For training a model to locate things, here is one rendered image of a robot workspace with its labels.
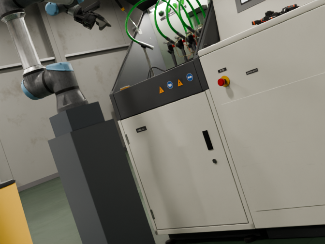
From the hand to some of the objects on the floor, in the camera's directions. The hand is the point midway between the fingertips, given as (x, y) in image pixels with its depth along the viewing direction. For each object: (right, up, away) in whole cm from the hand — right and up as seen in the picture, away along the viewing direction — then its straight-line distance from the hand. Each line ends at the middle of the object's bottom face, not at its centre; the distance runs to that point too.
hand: (110, 23), depth 249 cm
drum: (-82, -167, +79) cm, 202 cm away
